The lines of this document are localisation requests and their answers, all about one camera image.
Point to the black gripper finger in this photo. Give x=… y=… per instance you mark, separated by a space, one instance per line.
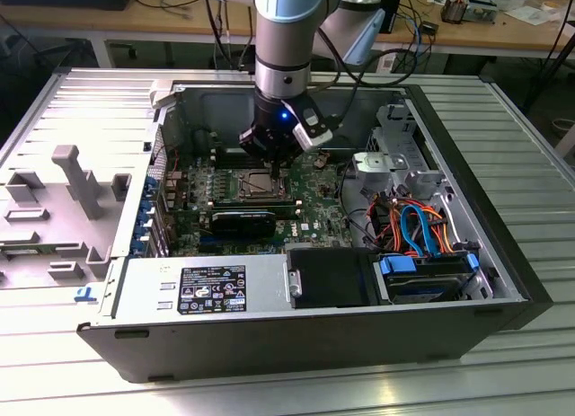
x=251 y=144
x=294 y=154

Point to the silver CPU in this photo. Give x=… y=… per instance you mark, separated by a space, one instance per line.
x=262 y=184

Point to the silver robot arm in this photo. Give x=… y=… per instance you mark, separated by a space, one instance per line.
x=283 y=43

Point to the RAM slot with white clips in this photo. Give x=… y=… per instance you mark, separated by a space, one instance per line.
x=229 y=158
x=227 y=147

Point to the RAM slot with black clips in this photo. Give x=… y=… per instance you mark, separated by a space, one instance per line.
x=233 y=164
x=227 y=152

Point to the CPU socket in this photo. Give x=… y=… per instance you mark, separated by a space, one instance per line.
x=242 y=187

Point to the green motherboard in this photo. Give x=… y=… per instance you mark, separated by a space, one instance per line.
x=323 y=209

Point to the black graphics card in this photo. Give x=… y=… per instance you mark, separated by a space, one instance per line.
x=242 y=225

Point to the silver metal drive cage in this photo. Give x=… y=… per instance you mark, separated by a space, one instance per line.
x=400 y=133

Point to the silver metal latch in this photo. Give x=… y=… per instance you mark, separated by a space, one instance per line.
x=295 y=283

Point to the hard disk in blue carrier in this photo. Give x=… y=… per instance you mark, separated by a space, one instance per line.
x=397 y=268

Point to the silver power supply unit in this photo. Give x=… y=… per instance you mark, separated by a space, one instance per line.
x=144 y=281

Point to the grey parts rack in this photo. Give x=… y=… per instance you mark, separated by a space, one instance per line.
x=81 y=187

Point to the black and silver PC case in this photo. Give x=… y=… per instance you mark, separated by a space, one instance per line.
x=269 y=344

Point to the small brown transformer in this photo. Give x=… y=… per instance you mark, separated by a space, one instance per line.
x=453 y=9

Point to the black office chair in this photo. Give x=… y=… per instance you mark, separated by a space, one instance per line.
x=27 y=74

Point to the green RAM stick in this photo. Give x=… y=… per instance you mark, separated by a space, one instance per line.
x=22 y=252

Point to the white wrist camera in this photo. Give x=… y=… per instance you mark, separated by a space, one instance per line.
x=310 y=128

